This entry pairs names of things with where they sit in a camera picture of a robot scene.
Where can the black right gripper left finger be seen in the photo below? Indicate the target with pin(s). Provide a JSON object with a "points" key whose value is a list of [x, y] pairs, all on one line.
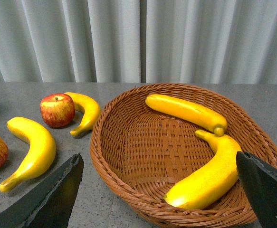
{"points": [[50, 203]]}

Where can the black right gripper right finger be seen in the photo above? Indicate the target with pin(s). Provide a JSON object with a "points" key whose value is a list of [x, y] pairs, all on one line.
{"points": [[259, 182]]}

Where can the large yellow banana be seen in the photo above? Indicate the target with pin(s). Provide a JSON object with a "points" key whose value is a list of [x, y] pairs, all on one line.
{"points": [[40, 156]]}

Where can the red yellow apple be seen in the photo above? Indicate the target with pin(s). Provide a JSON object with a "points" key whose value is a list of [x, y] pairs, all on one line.
{"points": [[57, 110]]}

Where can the small yellow banana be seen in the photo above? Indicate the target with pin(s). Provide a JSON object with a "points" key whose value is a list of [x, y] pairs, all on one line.
{"points": [[90, 109]]}

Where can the curved yellow banana in basket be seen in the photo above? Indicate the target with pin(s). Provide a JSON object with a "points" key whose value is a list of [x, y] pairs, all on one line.
{"points": [[207, 184]]}

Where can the right brown wicker basket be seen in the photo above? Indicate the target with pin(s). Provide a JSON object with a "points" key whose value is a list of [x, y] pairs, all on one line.
{"points": [[141, 154]]}

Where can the straight yellow banana in basket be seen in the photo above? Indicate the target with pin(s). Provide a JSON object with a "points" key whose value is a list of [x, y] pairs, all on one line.
{"points": [[189, 111]]}

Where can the white pleated curtain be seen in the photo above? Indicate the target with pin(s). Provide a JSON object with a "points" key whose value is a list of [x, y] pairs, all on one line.
{"points": [[186, 41]]}

